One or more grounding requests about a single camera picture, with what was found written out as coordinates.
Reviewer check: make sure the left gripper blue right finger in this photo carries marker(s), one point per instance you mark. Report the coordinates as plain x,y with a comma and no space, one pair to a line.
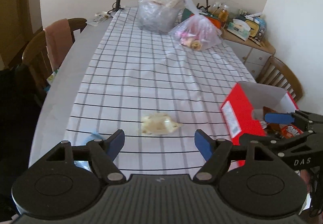
216,154

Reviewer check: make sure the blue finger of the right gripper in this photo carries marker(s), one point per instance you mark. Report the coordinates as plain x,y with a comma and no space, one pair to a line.
278,118

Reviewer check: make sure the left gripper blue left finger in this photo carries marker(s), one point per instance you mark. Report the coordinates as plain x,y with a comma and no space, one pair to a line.
101,154

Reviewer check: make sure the red foil snack bag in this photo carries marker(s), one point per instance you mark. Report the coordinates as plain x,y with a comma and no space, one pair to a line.
290,131

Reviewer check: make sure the red cardboard box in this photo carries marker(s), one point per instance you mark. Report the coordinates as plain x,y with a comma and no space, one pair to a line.
242,109

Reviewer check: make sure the light blue snack packet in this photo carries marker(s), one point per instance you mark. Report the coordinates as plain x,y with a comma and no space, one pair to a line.
93,137

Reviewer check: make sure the wooden chair right side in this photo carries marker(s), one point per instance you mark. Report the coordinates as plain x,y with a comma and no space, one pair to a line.
278,74

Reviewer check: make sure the cream crumpled snack packet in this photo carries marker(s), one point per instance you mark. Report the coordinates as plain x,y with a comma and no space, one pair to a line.
158,124

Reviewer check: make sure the white wooden sideboard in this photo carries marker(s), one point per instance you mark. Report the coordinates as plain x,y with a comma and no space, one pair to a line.
250,54

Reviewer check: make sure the checkered white tablecloth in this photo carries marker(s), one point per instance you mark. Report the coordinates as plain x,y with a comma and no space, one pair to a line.
135,73

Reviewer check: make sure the yellow radio box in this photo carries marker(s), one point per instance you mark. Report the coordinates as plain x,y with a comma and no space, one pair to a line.
257,29

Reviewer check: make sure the tissue box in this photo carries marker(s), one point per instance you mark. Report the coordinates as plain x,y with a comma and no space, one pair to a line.
239,28

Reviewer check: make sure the wooden chair with pink cloth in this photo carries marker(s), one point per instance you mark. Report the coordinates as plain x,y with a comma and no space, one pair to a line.
45,53

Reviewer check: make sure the amber glass jar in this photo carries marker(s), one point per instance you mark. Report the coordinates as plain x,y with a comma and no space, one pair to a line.
224,14

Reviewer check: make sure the pink contents plastic bag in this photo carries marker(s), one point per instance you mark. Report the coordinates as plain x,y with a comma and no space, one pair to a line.
196,32

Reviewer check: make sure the orange green storage basket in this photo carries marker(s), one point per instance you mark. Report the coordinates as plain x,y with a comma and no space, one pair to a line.
187,13

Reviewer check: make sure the brown wooden door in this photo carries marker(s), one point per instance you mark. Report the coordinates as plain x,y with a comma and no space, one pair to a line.
20,21

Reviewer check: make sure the clear plastic bag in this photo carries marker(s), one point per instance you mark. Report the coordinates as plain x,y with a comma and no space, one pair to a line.
158,16

